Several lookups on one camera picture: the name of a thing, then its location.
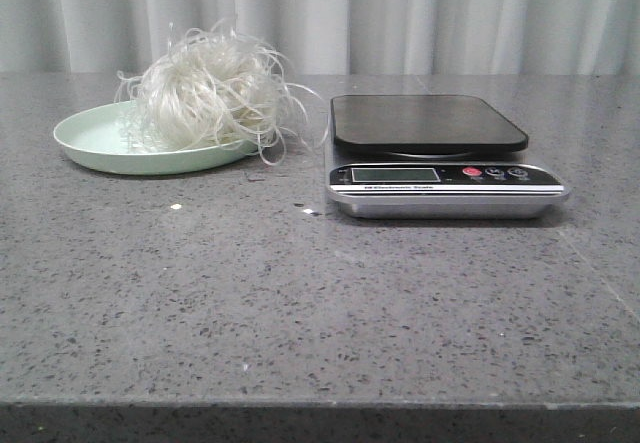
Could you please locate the white vermicelli noodle bundle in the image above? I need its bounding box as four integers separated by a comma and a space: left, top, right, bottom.
114, 19, 328, 166

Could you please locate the silver black kitchen scale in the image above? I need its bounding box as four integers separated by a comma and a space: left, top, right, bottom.
325, 94, 570, 219

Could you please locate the light green plate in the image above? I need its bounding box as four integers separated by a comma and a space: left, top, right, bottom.
54, 101, 256, 176

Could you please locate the white pleated curtain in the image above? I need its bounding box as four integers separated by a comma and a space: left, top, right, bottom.
1, 0, 639, 75

